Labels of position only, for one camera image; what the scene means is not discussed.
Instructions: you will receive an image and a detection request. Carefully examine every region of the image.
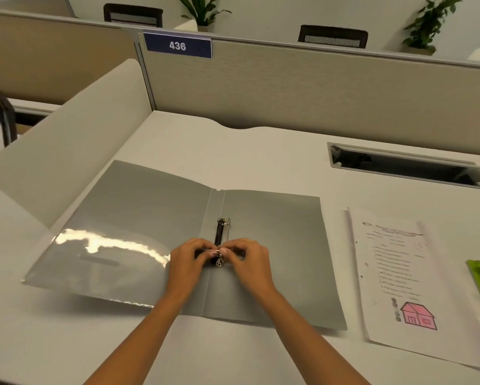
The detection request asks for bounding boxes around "person's left hand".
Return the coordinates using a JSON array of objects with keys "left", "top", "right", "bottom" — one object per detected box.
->
[{"left": 163, "top": 237, "right": 219, "bottom": 304}]

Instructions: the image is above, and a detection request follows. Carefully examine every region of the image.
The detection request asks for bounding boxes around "grey desk cable box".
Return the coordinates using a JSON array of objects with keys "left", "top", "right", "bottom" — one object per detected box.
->
[
  {"left": 0, "top": 102, "right": 58, "bottom": 127},
  {"left": 327, "top": 142, "right": 480, "bottom": 192}
]

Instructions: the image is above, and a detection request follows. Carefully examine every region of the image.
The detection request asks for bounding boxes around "person's left forearm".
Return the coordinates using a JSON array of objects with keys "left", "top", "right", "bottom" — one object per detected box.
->
[{"left": 83, "top": 292, "right": 184, "bottom": 385}]

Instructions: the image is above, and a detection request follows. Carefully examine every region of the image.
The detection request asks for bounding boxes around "black computer monitor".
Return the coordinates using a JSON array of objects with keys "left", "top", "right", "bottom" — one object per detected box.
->
[{"left": 0, "top": 95, "right": 18, "bottom": 148}]

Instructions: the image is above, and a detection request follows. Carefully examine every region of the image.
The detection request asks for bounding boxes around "person's right forearm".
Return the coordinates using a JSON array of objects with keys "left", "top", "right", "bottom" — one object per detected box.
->
[{"left": 260, "top": 290, "right": 371, "bottom": 385}]

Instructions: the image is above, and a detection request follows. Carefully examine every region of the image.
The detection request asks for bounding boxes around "beige fabric partition panel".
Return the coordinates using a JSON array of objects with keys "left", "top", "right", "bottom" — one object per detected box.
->
[{"left": 135, "top": 29, "right": 480, "bottom": 157}]

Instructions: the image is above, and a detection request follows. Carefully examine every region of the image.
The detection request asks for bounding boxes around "black mesh office chair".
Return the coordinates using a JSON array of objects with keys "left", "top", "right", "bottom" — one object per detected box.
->
[
  {"left": 103, "top": 3, "right": 164, "bottom": 28},
  {"left": 298, "top": 24, "right": 369, "bottom": 49}
]

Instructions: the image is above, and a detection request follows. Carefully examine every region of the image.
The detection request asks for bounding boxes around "grey ring binder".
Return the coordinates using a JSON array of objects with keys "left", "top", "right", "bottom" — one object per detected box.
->
[{"left": 21, "top": 159, "right": 348, "bottom": 332}]

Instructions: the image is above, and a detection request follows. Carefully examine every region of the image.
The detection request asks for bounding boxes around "blue desk number sign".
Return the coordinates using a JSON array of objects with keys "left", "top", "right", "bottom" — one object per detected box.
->
[{"left": 143, "top": 32, "right": 213, "bottom": 59}]

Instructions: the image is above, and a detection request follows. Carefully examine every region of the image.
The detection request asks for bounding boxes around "person's right hand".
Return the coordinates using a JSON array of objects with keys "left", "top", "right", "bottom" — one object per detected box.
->
[{"left": 220, "top": 237, "right": 279, "bottom": 304}]

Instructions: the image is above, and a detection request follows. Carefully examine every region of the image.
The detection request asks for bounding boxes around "white paper pink house drawing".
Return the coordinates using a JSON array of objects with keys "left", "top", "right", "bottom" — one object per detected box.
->
[{"left": 347, "top": 207, "right": 480, "bottom": 372}]

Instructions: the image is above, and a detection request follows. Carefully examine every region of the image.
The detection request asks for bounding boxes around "potted small-leaf plant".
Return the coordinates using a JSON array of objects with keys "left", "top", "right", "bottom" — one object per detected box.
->
[{"left": 402, "top": 0, "right": 463, "bottom": 57}]

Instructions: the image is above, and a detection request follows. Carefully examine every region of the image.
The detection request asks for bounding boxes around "brown partition panel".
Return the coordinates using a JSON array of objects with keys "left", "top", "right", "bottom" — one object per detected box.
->
[{"left": 0, "top": 10, "right": 143, "bottom": 105}]

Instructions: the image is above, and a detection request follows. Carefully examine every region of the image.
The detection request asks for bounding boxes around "potted long-leaf plant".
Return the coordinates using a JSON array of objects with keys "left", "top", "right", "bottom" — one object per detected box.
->
[{"left": 175, "top": 0, "right": 232, "bottom": 33}]

